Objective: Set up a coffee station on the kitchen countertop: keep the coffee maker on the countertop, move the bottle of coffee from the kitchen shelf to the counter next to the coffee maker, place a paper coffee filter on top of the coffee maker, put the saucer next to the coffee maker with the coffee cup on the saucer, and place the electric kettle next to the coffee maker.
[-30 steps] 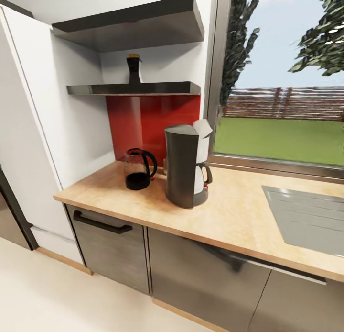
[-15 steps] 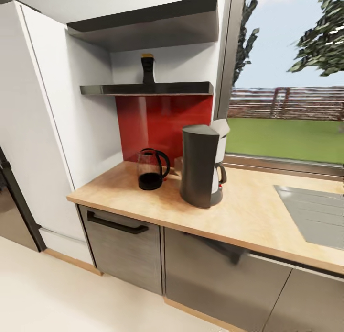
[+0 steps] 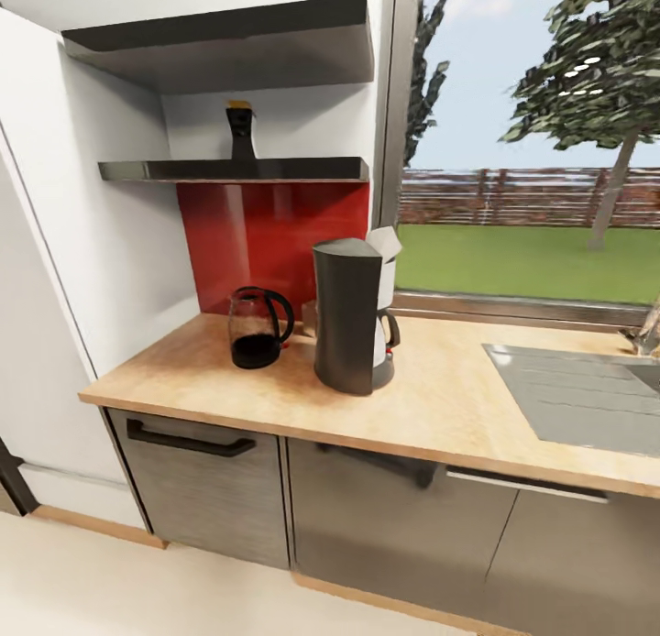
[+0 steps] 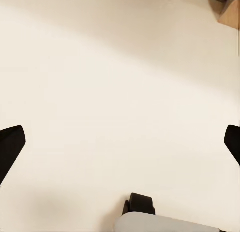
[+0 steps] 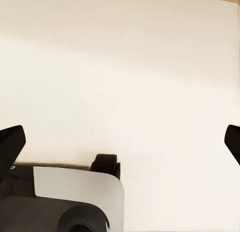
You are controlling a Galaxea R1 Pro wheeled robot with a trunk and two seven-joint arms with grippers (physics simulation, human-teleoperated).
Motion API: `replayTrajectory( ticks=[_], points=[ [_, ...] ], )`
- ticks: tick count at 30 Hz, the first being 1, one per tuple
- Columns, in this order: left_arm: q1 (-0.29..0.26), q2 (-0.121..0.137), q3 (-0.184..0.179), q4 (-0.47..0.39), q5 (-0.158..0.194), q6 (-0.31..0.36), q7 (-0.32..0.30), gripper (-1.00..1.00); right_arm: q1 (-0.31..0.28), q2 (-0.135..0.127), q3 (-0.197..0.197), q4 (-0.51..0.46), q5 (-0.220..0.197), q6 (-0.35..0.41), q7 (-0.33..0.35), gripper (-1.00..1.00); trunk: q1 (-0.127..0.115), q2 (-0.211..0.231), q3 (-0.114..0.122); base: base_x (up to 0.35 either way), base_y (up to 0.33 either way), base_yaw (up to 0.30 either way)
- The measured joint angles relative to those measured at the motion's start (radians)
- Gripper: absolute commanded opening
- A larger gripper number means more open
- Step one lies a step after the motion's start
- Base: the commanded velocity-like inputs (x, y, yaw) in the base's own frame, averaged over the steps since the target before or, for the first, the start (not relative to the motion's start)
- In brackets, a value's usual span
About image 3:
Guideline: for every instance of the countertop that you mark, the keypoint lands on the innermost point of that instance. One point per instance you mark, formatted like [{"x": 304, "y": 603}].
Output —
[{"x": 445, "y": 403}]

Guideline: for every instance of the fridge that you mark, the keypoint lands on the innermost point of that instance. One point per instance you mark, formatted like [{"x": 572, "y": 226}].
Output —
[{"x": 91, "y": 272}]

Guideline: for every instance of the bottle of coffee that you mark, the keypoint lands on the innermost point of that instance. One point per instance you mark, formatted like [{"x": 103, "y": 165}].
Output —
[{"x": 242, "y": 123}]

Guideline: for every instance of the paper coffee filter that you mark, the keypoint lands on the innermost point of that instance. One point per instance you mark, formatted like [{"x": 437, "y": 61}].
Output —
[{"x": 385, "y": 241}]

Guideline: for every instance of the shelf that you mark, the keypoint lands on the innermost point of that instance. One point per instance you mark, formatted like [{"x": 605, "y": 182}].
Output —
[
  {"x": 323, "y": 169},
  {"x": 295, "y": 44}
]

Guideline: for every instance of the electric kettle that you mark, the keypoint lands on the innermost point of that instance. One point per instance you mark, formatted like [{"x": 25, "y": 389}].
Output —
[{"x": 253, "y": 329}]

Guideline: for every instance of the drop in sink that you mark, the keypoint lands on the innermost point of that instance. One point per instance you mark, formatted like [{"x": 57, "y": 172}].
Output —
[{"x": 601, "y": 402}]

